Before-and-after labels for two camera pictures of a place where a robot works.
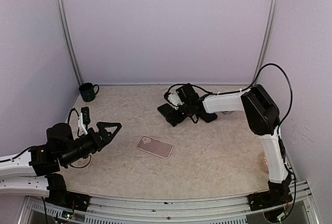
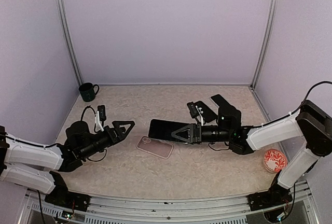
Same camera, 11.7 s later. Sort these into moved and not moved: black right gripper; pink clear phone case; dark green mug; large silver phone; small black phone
Moved: small black phone; black right gripper
Not moved: large silver phone; dark green mug; pink clear phone case
